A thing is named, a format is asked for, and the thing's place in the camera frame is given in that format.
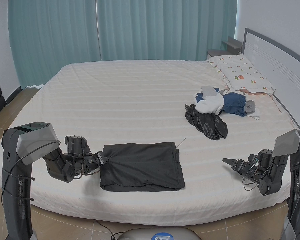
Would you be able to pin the bed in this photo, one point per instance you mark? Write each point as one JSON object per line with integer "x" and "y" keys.
{"x": 140, "y": 96}

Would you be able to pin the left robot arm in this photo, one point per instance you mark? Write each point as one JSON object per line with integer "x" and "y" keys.
{"x": 17, "y": 184}

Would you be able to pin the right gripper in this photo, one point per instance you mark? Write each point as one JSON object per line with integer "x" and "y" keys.
{"x": 246, "y": 170}

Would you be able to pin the black shiny garment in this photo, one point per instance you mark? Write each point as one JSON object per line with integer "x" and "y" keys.
{"x": 207, "y": 124}

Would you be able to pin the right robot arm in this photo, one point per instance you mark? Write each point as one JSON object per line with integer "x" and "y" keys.
{"x": 272, "y": 176}

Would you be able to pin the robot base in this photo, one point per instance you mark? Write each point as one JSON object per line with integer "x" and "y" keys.
{"x": 157, "y": 234}

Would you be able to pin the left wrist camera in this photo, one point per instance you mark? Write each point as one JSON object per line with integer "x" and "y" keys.
{"x": 76, "y": 144}

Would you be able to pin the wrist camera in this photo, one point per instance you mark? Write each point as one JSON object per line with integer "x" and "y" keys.
{"x": 265, "y": 157}
{"x": 76, "y": 144}

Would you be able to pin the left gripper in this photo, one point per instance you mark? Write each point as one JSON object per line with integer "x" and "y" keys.
{"x": 93, "y": 162}

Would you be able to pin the pile of clothes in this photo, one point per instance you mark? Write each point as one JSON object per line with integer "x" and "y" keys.
{"x": 230, "y": 104}

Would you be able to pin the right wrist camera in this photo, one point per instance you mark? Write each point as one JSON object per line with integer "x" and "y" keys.
{"x": 265, "y": 157}

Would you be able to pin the blue-green curtain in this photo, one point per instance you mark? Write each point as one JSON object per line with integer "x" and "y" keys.
{"x": 165, "y": 21}
{"x": 52, "y": 34}

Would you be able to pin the grey bedside table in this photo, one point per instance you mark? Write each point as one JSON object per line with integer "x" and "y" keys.
{"x": 230, "y": 46}

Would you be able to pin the white printed pillow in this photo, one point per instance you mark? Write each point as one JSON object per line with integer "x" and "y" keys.
{"x": 242, "y": 72}

